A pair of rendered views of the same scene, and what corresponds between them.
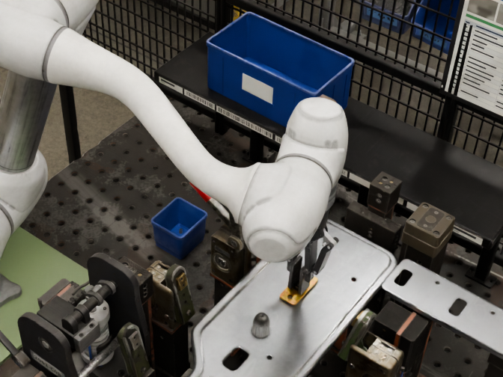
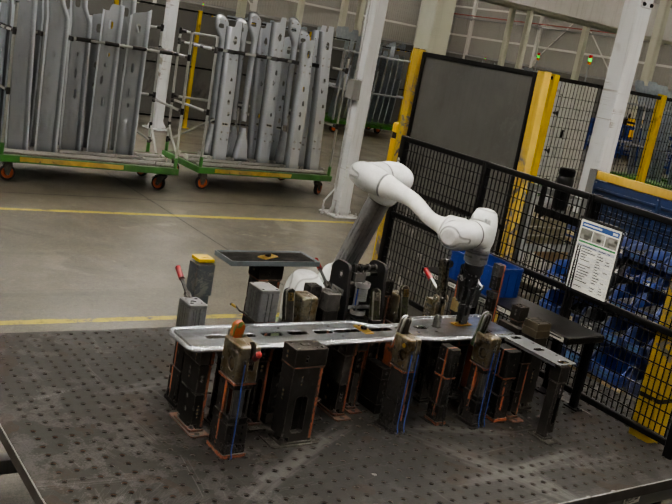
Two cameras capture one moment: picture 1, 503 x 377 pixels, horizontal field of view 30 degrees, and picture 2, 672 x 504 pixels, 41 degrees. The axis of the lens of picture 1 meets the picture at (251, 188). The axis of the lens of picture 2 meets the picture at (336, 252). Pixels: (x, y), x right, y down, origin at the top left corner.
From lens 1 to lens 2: 2.24 m
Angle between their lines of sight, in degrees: 35
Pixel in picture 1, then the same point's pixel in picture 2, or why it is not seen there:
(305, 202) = (468, 225)
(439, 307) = (529, 347)
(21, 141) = (350, 254)
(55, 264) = not seen: hidden behind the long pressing
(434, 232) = (537, 323)
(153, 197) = not seen: hidden behind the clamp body
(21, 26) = (375, 168)
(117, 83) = (406, 194)
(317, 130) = (483, 213)
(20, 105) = (357, 232)
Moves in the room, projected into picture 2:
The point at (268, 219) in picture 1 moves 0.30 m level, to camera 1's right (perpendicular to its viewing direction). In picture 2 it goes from (450, 223) to (534, 244)
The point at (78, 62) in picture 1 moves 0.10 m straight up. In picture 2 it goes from (393, 184) to (398, 159)
